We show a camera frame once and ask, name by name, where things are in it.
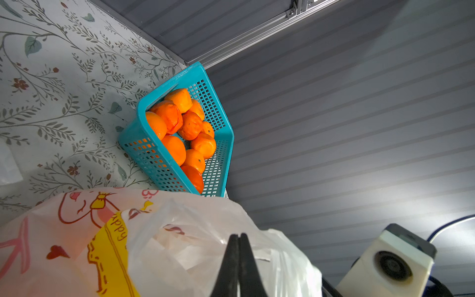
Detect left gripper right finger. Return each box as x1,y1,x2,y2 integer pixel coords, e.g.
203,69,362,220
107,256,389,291
239,233,268,297

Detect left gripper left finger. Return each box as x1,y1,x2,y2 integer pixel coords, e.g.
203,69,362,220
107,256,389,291
210,235,239,297

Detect cartoon printed plastic bag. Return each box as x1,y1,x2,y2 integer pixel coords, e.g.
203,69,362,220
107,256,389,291
1,188,322,297

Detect teal plastic basket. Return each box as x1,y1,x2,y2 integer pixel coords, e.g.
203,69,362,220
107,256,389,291
118,62,235,197

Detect orange mandarin front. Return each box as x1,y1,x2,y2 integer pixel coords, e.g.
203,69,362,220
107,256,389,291
190,132,216,160

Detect orange mandarin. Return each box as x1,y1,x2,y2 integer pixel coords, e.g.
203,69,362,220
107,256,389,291
150,100,183,135
162,136,186,167
190,132,216,160
165,89,193,114
178,111,203,141

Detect orange mandarin right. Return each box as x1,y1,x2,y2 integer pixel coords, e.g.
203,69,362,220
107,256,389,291
162,136,186,167

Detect orange mandarin centre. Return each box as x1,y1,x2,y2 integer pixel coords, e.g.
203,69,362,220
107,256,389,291
178,111,203,141

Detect orange mandarin left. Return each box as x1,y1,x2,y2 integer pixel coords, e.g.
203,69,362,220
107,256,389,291
150,100,183,135

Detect orange mandarin top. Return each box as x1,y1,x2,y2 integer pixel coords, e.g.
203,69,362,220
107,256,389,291
165,89,193,114

